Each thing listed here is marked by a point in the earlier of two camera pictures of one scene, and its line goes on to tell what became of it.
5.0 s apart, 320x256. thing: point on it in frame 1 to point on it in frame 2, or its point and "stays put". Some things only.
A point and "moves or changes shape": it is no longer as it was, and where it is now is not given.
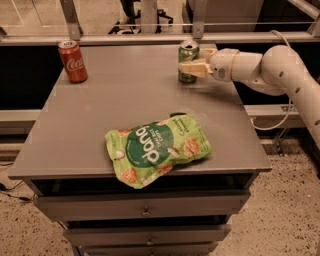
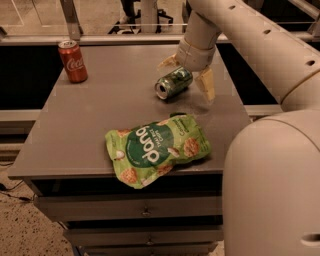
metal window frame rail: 198,34 stays put
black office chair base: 128,26 stays put
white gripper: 222,64 to 194,57
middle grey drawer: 190,234 stays put
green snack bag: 142,153 stays put
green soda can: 189,50 moves or changes shape
